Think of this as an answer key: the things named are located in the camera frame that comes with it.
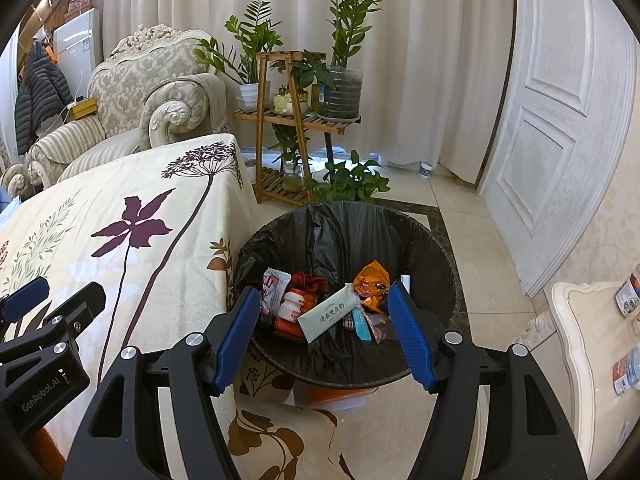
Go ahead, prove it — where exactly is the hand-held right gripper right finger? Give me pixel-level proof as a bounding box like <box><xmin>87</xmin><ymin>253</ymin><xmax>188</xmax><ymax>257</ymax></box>
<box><xmin>387</xmin><ymin>282</ymin><xmax>588</xmax><ymax>480</ymax></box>

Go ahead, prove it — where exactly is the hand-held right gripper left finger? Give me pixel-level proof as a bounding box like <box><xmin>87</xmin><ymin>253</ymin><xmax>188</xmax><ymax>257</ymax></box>
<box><xmin>62</xmin><ymin>286</ymin><xmax>261</xmax><ymax>480</ymax></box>

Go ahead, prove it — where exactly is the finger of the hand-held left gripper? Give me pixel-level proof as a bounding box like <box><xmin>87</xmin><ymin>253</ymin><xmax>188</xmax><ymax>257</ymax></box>
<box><xmin>0</xmin><ymin>281</ymin><xmax>107</xmax><ymax>368</ymax></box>
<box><xmin>0</xmin><ymin>276</ymin><xmax>51</xmax><ymax>323</ymax></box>

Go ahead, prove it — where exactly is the clear wrapper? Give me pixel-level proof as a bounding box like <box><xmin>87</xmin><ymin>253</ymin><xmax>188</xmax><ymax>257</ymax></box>
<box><xmin>367</xmin><ymin>310</ymin><xmax>397</xmax><ymax>343</ymax></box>

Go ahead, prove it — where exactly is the teal and white packet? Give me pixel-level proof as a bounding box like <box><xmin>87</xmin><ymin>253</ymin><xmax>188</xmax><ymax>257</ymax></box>
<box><xmin>350</xmin><ymin>307</ymin><xmax>373</xmax><ymax>343</ymax></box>

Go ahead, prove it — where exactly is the red bottle black cap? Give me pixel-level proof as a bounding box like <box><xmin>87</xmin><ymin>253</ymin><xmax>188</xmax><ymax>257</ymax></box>
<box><xmin>272</xmin><ymin>316</ymin><xmax>306</xmax><ymax>337</ymax></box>

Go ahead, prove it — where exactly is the white packet red print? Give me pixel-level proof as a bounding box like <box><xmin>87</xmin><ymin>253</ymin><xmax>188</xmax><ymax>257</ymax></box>
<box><xmin>263</xmin><ymin>267</ymin><xmax>292</xmax><ymax>317</ymax></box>

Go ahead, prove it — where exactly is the orange plastic bag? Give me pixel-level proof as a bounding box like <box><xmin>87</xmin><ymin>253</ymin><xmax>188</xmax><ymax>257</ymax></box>
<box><xmin>352</xmin><ymin>260</ymin><xmax>392</xmax><ymax>313</ymax></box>

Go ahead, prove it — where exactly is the small white bottle red cap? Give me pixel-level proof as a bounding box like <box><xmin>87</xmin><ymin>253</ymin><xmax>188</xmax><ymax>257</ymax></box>
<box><xmin>277</xmin><ymin>290</ymin><xmax>317</xmax><ymax>322</ymax></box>

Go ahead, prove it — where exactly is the pale packet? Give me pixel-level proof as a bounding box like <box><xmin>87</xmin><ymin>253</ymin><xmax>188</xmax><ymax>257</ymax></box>
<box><xmin>298</xmin><ymin>284</ymin><xmax>360</xmax><ymax>343</ymax></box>

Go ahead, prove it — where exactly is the dark red wrapper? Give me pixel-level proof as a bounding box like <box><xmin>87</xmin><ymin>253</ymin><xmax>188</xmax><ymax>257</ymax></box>
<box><xmin>290</xmin><ymin>271</ymin><xmax>328</xmax><ymax>295</ymax></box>

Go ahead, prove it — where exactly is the trash bin with black liner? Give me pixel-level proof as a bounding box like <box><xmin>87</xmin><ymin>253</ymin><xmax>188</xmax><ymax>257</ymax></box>
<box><xmin>234</xmin><ymin>201</ymin><xmax>458</xmax><ymax>390</ymax></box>

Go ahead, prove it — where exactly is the floral tablecloth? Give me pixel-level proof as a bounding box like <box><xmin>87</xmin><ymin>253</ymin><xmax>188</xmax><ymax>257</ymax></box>
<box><xmin>0</xmin><ymin>133</ymin><xmax>351</xmax><ymax>480</ymax></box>

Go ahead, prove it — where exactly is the orange box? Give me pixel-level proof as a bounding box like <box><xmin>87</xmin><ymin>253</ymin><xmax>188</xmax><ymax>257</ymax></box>
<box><xmin>305</xmin><ymin>385</ymin><xmax>381</xmax><ymax>411</ymax></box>

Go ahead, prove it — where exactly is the striped cream sofa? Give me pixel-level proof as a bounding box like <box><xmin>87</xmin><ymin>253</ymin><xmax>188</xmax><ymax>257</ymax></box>
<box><xmin>0</xmin><ymin>117</ymin><xmax>108</xmax><ymax>196</ymax></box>

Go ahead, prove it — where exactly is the leafy green floor plant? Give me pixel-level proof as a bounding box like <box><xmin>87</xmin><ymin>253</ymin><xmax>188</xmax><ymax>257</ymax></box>
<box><xmin>312</xmin><ymin>150</ymin><xmax>391</xmax><ymax>204</ymax></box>

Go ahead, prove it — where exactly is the plant in glass jar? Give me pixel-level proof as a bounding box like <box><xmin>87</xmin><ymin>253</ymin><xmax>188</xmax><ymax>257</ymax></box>
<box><xmin>272</xmin><ymin>125</ymin><xmax>311</xmax><ymax>193</ymax></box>

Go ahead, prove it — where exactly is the cream side table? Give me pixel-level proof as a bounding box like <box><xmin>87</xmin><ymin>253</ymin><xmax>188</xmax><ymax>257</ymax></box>
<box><xmin>547</xmin><ymin>280</ymin><xmax>640</xmax><ymax>466</ymax></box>

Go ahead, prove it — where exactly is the dark puffer jacket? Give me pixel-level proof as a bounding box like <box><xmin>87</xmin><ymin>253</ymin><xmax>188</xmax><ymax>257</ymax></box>
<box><xmin>14</xmin><ymin>42</ymin><xmax>73</xmax><ymax>156</ymax></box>

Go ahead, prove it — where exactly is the small labelled bottle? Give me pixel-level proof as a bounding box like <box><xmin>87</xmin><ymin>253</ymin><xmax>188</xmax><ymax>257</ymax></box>
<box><xmin>615</xmin><ymin>274</ymin><xmax>640</xmax><ymax>317</ymax></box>
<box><xmin>612</xmin><ymin>347</ymin><xmax>640</xmax><ymax>395</ymax></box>

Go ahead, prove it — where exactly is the ornate cream armchair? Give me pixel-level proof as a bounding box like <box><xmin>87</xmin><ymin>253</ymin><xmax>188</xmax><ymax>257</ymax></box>
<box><xmin>60</xmin><ymin>24</ymin><xmax>230</xmax><ymax>181</ymax></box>

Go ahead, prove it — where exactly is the wooden plant stand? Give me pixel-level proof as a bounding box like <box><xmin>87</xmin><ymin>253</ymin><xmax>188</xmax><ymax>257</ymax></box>
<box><xmin>232</xmin><ymin>50</ymin><xmax>362</xmax><ymax>205</ymax></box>

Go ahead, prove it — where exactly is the white panel door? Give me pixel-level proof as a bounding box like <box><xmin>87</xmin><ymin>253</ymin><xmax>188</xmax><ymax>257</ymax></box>
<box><xmin>477</xmin><ymin>0</ymin><xmax>640</xmax><ymax>298</ymax></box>

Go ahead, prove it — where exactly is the small plant ornate white pot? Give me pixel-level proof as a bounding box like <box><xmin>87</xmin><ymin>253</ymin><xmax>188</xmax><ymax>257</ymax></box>
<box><xmin>272</xmin><ymin>55</ymin><xmax>326</xmax><ymax>113</ymax></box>

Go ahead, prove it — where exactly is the potted plant white pot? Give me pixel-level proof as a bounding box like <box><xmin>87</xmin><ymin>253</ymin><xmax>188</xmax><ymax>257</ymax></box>
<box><xmin>192</xmin><ymin>0</ymin><xmax>273</xmax><ymax>111</ymax></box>

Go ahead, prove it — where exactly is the tall potted plant clear pot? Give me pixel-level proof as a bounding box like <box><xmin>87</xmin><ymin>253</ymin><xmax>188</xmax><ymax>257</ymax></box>
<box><xmin>317</xmin><ymin>0</ymin><xmax>383</xmax><ymax>123</ymax></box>

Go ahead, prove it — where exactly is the white refrigerator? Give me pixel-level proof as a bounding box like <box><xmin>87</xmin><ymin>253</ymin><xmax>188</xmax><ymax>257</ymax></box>
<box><xmin>52</xmin><ymin>7</ymin><xmax>97</xmax><ymax>106</ymax></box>

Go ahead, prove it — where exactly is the white curtain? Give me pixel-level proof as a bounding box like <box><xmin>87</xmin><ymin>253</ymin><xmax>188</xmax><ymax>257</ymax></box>
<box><xmin>80</xmin><ymin>0</ymin><xmax>518</xmax><ymax>181</ymax></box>

